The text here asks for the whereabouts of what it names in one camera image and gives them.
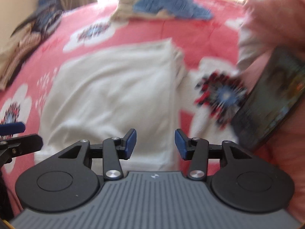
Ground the blue crumpled garment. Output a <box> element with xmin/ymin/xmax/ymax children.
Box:
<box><xmin>133</xmin><ymin>0</ymin><xmax>213</xmax><ymax>21</ymax></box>

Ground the red floral bed blanket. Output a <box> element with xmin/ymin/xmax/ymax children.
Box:
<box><xmin>0</xmin><ymin>0</ymin><xmax>305</xmax><ymax>220</ymax></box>

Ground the cream crumpled garment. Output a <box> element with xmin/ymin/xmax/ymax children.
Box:
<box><xmin>111</xmin><ymin>0</ymin><xmax>172</xmax><ymax>22</ymax></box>

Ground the beige folded clothes pile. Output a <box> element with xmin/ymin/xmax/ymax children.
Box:
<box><xmin>1</xmin><ymin>23</ymin><xmax>41</xmax><ymax>90</ymax></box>

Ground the cream bear sweatshirt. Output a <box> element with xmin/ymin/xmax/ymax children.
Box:
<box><xmin>34</xmin><ymin>39</ymin><xmax>186</xmax><ymax>171</ymax></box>

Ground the person in pink sleeve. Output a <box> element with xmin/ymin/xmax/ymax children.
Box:
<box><xmin>237</xmin><ymin>0</ymin><xmax>304</xmax><ymax>223</ymax></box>

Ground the black smartphone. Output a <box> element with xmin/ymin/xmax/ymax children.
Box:
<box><xmin>231</xmin><ymin>47</ymin><xmax>304</xmax><ymax>152</ymax></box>

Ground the dark folded clothes stack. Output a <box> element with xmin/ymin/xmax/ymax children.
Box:
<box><xmin>11</xmin><ymin>0</ymin><xmax>63</xmax><ymax>41</ymax></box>

